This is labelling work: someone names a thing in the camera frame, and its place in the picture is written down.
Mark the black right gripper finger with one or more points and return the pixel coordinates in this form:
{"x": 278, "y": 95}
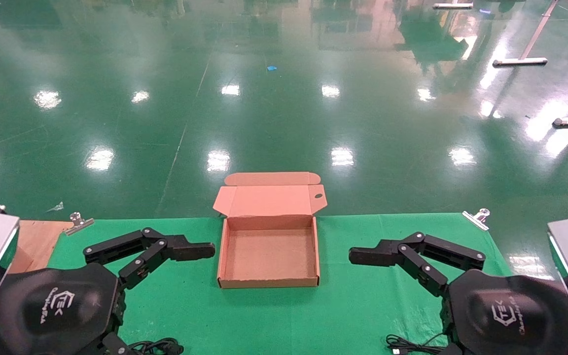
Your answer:
{"x": 450, "y": 350}
{"x": 372, "y": 254}

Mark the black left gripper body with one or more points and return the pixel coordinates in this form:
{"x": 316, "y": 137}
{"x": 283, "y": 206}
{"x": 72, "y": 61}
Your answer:
{"x": 52, "y": 310}

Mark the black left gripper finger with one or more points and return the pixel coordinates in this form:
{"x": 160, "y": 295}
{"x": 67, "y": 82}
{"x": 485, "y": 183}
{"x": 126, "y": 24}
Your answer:
{"x": 190, "y": 249}
{"x": 116, "y": 346}

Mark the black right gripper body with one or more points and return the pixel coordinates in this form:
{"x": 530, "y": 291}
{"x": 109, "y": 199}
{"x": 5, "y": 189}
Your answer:
{"x": 511, "y": 315}

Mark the open flat cardboard mailer box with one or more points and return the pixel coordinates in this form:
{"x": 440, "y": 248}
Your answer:
{"x": 269, "y": 256}

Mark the green table cloth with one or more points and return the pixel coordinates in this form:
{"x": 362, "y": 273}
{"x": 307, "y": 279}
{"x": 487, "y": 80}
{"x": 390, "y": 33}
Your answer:
{"x": 353, "y": 310}

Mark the silver metal binder clip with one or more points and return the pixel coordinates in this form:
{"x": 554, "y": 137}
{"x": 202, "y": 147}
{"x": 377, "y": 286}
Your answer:
{"x": 476, "y": 219}
{"x": 78, "y": 224}

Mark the small white paper scrap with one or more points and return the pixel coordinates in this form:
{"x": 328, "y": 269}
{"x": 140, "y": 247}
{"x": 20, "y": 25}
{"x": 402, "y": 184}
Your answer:
{"x": 56, "y": 207}

